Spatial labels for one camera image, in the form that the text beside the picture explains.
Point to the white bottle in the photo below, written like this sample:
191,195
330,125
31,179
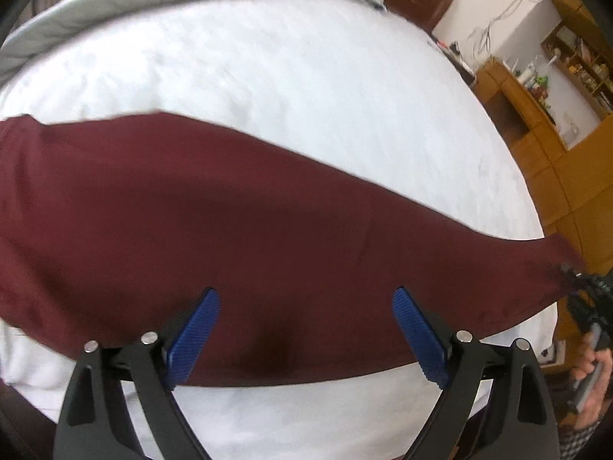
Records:
527,79

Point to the bed with pale blue sheet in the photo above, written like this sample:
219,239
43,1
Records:
287,67

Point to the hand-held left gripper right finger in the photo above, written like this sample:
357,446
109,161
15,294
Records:
421,335

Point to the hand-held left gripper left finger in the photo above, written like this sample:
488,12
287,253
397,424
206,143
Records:
194,335

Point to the maroon pants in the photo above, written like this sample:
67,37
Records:
239,225

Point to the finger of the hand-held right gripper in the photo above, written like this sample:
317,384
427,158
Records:
578,287
571,270

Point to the green toy figure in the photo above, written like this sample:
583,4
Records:
542,80

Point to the person's right hand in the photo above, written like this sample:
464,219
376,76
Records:
582,366

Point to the wooden cabinet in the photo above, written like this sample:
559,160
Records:
541,153

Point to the wooden wall shelf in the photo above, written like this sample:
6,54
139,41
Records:
570,0

